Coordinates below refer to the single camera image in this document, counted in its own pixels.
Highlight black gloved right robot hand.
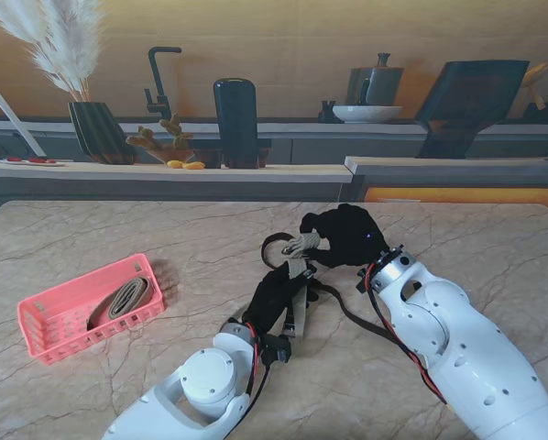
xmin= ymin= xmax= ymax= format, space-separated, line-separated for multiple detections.
xmin=299 ymin=203 xmax=388 ymax=270

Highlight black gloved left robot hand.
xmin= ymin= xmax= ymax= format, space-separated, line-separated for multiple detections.
xmin=242 ymin=265 xmax=323 ymax=336

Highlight long beige woven belt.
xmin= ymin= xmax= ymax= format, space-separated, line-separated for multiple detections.
xmin=221 ymin=231 xmax=323 ymax=340

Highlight black leather belt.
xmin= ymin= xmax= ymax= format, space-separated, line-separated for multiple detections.
xmin=260 ymin=231 xmax=415 ymax=345

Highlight pink plastic storage basket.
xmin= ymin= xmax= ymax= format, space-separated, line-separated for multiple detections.
xmin=16 ymin=252 xmax=166 ymax=367

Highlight grey counter with orange light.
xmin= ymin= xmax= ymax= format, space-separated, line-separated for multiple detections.
xmin=344 ymin=155 xmax=548 ymax=204

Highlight grey back cabinet counter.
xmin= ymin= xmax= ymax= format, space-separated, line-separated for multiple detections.
xmin=0 ymin=116 xmax=548 ymax=165

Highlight white shallow bowl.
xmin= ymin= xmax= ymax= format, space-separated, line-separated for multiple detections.
xmin=332 ymin=104 xmax=404 ymax=125

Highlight small black bottles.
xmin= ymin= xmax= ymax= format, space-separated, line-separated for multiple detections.
xmin=318 ymin=99 xmax=338 ymax=124

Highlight grey jug with lid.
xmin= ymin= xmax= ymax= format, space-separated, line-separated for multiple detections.
xmin=345 ymin=52 xmax=405 ymax=107

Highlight dark slanted board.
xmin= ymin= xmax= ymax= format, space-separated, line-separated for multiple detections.
xmin=413 ymin=59 xmax=531 ymax=160

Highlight cactus plant in bowl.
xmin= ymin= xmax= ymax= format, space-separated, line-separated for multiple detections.
xmin=126 ymin=113 xmax=195 ymax=164

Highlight dark ribbed vase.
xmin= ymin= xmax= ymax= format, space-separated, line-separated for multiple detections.
xmin=67 ymin=101 xmax=137 ymax=165

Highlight yellow wooden utensil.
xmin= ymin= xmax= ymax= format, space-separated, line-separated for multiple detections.
xmin=521 ymin=61 xmax=548 ymax=111

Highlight black kitchen faucet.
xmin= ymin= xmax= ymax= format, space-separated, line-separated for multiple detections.
xmin=144 ymin=46 xmax=183 ymax=121

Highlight plate with red slices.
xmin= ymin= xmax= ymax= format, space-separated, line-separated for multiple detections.
xmin=0 ymin=156 xmax=68 ymax=167

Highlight white leaning slat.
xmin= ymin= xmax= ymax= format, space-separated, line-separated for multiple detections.
xmin=0 ymin=93 xmax=49 ymax=158

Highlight white pampas grass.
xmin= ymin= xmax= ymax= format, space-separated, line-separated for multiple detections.
xmin=0 ymin=0 xmax=105 ymax=103

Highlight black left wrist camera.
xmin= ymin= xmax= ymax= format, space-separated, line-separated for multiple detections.
xmin=260 ymin=334 xmax=292 ymax=366

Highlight left arm red black cables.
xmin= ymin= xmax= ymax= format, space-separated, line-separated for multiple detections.
xmin=244 ymin=323 xmax=271 ymax=413

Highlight arm red black cables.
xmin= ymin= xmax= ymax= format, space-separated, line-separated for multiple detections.
xmin=364 ymin=264 xmax=449 ymax=407
xmin=244 ymin=323 xmax=271 ymax=413

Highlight right arm red black cables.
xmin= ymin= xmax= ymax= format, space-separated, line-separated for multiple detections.
xmin=364 ymin=264 xmax=449 ymax=407

